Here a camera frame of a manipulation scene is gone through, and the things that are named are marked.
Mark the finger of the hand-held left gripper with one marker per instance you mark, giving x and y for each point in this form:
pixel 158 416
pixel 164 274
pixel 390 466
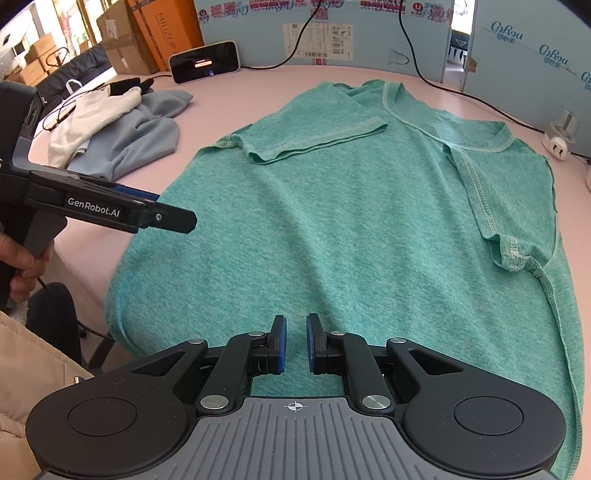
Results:
pixel 138 194
pixel 175 220

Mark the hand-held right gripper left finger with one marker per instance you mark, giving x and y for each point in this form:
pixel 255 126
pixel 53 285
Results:
pixel 278 344

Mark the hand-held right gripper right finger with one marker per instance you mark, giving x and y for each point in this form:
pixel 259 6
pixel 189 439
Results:
pixel 312 344

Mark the light blue sweater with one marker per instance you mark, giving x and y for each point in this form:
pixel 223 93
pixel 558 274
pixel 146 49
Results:
pixel 134 138

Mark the white garment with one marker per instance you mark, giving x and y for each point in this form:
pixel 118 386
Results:
pixel 92 120

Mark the black garment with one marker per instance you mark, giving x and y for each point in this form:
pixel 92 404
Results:
pixel 129 86

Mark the green t-shirt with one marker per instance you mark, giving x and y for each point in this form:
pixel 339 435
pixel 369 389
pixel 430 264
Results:
pixel 346 221

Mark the person's left hand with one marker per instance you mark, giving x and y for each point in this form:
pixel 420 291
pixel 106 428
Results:
pixel 23 258

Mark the black office chair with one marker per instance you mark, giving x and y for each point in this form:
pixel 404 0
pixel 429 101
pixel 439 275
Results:
pixel 55 314

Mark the black sofa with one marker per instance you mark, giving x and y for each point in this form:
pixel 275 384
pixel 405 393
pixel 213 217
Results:
pixel 87 64

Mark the brown storage boxes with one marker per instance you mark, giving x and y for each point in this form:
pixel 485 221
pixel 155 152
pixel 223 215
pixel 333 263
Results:
pixel 37 60

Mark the smart display clock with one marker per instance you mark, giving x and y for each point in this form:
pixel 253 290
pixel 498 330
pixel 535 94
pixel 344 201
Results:
pixel 203 62

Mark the brown cardboard box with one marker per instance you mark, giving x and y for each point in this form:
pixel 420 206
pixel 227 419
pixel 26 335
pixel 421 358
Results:
pixel 124 41

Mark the orange cardboard box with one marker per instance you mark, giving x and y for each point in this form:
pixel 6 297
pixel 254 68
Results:
pixel 171 32

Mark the beige jacket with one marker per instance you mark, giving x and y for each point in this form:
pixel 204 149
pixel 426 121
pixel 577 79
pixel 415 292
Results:
pixel 27 360

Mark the blue cardboard panel with label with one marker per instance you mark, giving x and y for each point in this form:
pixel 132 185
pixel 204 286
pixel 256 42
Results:
pixel 369 37

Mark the white plug-in device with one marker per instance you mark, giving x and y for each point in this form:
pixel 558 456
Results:
pixel 561 138

